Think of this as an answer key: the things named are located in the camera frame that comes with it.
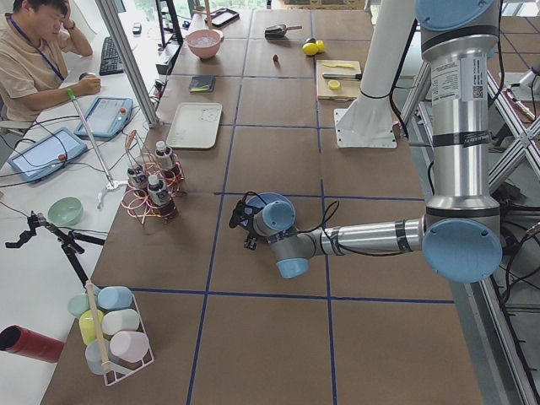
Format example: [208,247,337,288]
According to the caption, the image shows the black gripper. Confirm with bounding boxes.
[244,231,258,249]

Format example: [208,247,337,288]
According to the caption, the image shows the tea bottle near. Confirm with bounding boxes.
[148,175,178,219]

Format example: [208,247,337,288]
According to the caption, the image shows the yellow plastic knife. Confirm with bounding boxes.
[321,62,355,69]

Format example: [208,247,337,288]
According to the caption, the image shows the blue round plate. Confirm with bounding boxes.
[245,192,296,219]

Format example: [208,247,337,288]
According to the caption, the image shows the yellow cup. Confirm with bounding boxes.
[78,310,97,346]

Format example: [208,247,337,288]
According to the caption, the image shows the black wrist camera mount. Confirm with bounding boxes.
[229,191,261,230]

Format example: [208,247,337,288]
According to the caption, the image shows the seated person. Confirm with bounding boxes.
[1,1,93,122]

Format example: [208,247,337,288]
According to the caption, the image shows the tea bottle far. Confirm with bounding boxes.
[155,141,180,178]

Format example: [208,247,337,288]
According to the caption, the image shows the pink bowl of ice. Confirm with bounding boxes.
[186,30,224,59]

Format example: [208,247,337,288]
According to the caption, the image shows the metal scoop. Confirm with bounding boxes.
[264,24,303,39]

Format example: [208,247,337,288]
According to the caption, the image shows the pink cup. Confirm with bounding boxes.
[109,331,149,363]

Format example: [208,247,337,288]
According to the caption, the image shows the green bowl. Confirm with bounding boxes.
[47,197,84,227]

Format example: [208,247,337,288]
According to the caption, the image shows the whole yellow lemon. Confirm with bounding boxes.
[302,42,319,57]

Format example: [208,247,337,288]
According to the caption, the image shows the tea bottle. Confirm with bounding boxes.
[148,175,178,219]
[127,163,148,197]
[155,141,180,178]

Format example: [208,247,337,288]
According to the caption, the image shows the grey blue cup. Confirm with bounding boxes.
[84,339,105,375]

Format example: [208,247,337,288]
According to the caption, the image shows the black camera cable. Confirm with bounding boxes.
[240,192,427,257]

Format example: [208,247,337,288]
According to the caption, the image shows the white wire cup rack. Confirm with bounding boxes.
[78,280,154,386]

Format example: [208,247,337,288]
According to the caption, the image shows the blue teach pendant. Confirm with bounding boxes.
[84,96,133,139]
[8,127,88,182]

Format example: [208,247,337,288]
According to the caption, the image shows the lemon half slice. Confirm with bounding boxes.
[327,80,341,90]

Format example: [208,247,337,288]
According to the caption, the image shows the black keyboard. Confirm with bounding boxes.
[99,36,124,76]

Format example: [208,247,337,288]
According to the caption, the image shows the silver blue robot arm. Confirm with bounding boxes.
[229,1,502,283]

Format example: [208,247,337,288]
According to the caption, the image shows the blue teach pendant far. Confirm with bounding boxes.
[84,96,133,139]

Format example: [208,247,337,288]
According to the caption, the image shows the copper wire bottle rack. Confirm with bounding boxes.
[121,130,185,224]

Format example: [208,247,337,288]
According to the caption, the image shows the wooden cutting board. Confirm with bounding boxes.
[316,60,362,100]

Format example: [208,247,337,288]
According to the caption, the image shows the red cylinder tube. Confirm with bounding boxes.
[1,325,64,363]

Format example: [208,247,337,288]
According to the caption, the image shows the tea bottle middle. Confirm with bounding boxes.
[127,163,148,197]

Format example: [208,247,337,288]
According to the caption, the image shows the light blue cup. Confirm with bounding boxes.
[98,286,132,311]

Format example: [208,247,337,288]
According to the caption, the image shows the aluminium frame post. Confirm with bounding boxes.
[95,0,159,128]

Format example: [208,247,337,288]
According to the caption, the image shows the blue teach pendant near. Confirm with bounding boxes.
[8,127,88,182]

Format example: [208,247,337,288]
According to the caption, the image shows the grey folded cloth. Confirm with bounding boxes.
[188,75,216,93]

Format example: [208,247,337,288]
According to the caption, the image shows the cream bear tray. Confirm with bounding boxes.
[165,102,223,149]

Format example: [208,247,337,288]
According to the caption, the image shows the mint green cup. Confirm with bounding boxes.
[67,293,90,319]

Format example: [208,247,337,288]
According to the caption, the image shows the white cup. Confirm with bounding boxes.
[101,308,140,336]

